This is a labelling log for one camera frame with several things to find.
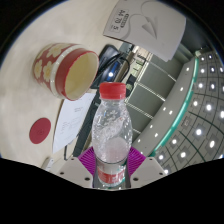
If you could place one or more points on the white remote control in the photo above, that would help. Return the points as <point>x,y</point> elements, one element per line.
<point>48,164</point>

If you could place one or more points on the flat round red coaster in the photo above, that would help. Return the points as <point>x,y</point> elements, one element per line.
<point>40,130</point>

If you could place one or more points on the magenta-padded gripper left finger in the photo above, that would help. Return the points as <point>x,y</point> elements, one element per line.
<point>87,160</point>

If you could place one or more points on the red floral ceramic mug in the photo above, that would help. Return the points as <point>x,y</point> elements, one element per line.
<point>50,68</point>

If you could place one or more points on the white cardboard paper carton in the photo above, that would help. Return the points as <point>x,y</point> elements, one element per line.
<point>156,30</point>

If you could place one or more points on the clear red-capped water bottle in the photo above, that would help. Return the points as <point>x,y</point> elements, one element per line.
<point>112,140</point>

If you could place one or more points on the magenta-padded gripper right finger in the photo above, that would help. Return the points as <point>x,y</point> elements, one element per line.
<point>136,160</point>

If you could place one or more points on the white printed paper sheet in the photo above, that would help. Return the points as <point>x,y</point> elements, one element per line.
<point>71,121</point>

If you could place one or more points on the ceiling lights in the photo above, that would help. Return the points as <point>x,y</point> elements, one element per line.
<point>199,131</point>

